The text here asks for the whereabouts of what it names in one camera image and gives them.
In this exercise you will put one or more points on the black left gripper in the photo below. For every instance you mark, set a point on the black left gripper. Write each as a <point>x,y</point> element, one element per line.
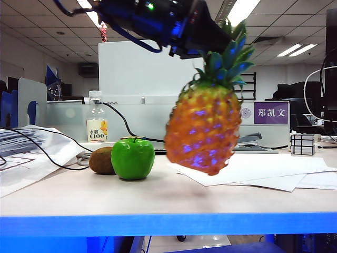
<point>200,31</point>

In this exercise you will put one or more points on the plastic pineapple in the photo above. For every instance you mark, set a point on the plastic pineapple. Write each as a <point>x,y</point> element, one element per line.
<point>202,137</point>

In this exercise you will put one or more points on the green plastic apple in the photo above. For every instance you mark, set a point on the green plastic apple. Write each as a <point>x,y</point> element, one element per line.
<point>131,158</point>

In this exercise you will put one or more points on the brown plastic kiwi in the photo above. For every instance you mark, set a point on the brown plastic kiwi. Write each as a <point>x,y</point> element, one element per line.
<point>101,160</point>

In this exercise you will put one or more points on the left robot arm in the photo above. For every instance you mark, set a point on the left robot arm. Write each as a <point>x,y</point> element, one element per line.
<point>126,15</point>

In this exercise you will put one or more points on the wide ceiling light panel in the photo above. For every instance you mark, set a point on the wide ceiling light panel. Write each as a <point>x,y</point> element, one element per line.
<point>242,11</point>

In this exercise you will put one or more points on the ceiling air vent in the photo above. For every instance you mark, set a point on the ceiling air vent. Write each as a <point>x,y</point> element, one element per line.
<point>268,39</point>

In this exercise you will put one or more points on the white AOC monitor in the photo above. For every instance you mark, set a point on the white AOC monitor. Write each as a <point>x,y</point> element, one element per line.
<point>126,68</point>

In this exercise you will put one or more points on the red Chinese knot ornament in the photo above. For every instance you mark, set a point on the red Chinese knot ornament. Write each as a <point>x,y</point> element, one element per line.
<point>104,33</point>

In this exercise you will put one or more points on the double ceiling light strip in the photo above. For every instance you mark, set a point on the double ceiling light strip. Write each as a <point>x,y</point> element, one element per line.
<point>297,50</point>

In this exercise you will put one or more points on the frosted glass desk partition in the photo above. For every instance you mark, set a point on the frosted glass desk partition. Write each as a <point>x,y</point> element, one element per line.
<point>147,118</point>

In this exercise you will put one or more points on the long ceiling light strip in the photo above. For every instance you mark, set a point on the long ceiling light strip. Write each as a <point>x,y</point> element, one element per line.
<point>94,17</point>

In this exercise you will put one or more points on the purple and white name plate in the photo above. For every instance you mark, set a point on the purple and white name plate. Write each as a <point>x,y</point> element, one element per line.
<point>271,112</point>

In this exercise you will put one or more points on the grey flat tray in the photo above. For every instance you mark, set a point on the grey flat tray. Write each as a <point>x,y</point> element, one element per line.
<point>258,150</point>

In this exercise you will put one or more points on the black computer monitor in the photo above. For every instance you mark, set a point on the black computer monitor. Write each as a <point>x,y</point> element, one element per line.
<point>332,79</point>

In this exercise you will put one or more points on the clear C100 drink bottle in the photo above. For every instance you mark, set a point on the clear C100 drink bottle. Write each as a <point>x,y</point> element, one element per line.
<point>97,129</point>

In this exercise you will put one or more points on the white paper sheet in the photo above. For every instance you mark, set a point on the white paper sheet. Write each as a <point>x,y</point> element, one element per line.
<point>284,185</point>
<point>263,166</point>
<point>321,182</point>

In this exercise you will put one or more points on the silver mirror cube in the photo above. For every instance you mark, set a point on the silver mirror cube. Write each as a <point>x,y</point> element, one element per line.
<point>302,145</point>

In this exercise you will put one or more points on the blue perforated file holder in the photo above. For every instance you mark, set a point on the blue perforated file holder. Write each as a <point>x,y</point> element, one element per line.
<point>54,89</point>

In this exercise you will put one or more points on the white power strip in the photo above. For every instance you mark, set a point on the white power strip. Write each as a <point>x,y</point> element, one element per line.
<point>87,145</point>

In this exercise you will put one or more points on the white bookend with cutout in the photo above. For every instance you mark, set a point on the white bookend with cutout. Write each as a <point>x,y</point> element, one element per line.
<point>26,89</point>

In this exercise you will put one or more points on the translucent red-printed plastic bag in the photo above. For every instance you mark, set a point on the translucent red-printed plastic bag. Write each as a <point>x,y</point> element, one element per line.
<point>58,150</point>

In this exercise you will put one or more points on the blue bookend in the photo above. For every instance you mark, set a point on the blue bookend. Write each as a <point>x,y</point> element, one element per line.
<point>5,105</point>

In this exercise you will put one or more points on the stack of printed papers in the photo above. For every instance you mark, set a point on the stack of printed papers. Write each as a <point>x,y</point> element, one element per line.
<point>15,143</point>

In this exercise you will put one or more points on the black wall rack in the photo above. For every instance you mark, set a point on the black wall rack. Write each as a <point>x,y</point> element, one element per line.
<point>255,84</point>

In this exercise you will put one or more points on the dark wall-mounted box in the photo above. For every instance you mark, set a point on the dark wall-mounted box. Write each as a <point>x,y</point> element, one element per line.
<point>89,69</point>

